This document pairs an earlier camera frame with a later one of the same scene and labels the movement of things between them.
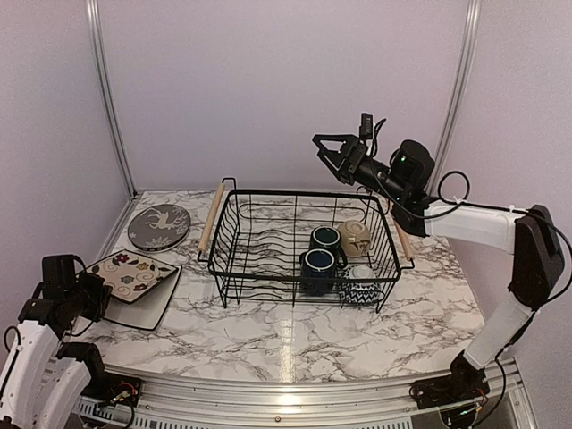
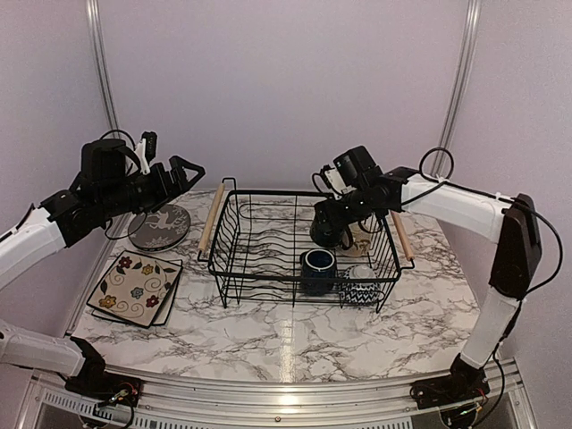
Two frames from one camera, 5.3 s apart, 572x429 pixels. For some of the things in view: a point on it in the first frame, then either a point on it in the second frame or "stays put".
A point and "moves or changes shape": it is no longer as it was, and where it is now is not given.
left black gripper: (103, 293) to (166, 190)
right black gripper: (354, 155) to (327, 212)
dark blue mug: (325, 237) moves or changes shape
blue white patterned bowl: (359, 285) stays put
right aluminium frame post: (459, 95) stays put
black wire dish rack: (303, 247) stays put
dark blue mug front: (318, 271) stays put
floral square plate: (130, 274) moves or changes shape
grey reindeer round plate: (159, 227) stays put
